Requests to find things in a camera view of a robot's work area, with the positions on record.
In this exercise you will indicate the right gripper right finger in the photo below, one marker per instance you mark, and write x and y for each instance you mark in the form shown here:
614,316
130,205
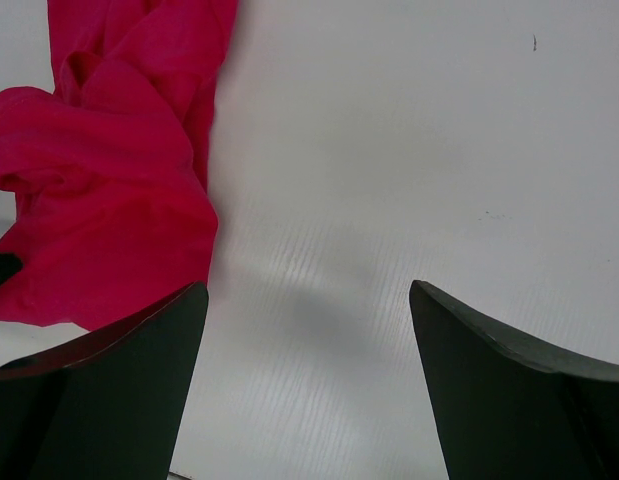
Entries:
508,405

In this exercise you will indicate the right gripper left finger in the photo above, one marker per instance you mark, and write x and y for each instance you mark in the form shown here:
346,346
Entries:
108,404

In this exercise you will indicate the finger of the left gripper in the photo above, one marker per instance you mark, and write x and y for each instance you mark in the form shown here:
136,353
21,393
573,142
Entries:
10,265

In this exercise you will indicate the magenta t shirt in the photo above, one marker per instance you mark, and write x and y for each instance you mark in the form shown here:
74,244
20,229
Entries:
109,170

